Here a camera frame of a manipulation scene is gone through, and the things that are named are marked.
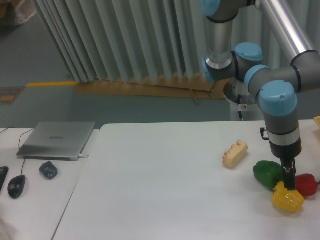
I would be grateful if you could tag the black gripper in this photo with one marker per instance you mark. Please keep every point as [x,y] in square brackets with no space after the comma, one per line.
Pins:
[287,153]

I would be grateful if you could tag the yellow bell pepper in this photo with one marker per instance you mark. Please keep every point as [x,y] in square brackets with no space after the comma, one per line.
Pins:
[287,200]

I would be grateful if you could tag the black computer mouse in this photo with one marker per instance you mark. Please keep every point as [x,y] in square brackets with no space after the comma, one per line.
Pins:
[16,186]

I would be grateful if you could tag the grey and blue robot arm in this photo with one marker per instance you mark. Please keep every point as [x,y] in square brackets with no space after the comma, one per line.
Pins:
[275,91]

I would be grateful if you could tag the green bell pepper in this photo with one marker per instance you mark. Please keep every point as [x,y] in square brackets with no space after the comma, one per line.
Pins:
[268,173]

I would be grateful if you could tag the red bell pepper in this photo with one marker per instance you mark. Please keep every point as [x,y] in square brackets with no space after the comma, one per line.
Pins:
[306,184]

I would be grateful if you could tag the beige toy cake slice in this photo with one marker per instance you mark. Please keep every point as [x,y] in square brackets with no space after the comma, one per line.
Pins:
[235,154]

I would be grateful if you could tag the flat brown cardboard sheet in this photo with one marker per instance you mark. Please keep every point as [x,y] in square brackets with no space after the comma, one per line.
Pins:
[195,88]

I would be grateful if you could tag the white laptop charger plug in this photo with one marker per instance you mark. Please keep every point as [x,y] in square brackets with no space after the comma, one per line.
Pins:
[82,156]

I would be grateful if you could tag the pale green pleated curtain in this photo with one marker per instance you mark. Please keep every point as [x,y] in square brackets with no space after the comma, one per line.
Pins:
[161,41]

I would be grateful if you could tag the dark grey earbud case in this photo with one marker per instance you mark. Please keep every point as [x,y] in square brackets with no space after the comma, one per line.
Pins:
[48,170]

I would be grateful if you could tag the silver closed laptop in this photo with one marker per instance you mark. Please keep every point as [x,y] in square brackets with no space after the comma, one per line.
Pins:
[57,141]

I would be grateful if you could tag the black keyboard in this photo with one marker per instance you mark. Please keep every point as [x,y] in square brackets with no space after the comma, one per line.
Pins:
[3,174]

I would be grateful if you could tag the orange floor sign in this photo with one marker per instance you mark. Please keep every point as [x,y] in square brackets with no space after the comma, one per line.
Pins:
[9,94]

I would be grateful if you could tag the clear plastic bag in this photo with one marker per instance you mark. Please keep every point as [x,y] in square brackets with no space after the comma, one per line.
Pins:
[16,12]

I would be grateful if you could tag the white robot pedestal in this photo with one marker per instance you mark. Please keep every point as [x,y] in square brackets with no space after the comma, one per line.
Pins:
[243,106]

